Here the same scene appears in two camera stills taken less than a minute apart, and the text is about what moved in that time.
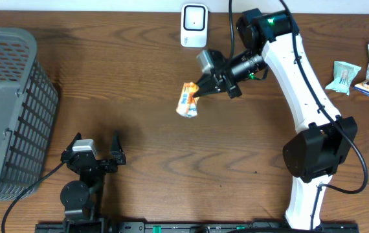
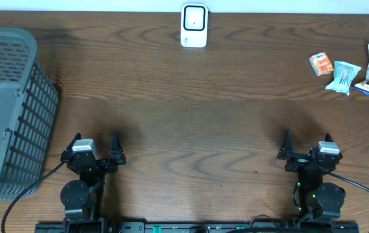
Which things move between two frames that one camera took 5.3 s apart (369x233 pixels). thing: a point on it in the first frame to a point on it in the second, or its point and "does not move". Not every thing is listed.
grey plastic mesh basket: (17, 106) does not move
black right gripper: (219, 83) to (286, 153)
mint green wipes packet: (342, 74) does not move
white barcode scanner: (194, 24) does not move
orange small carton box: (187, 104) to (321, 64)
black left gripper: (117, 154) does not move
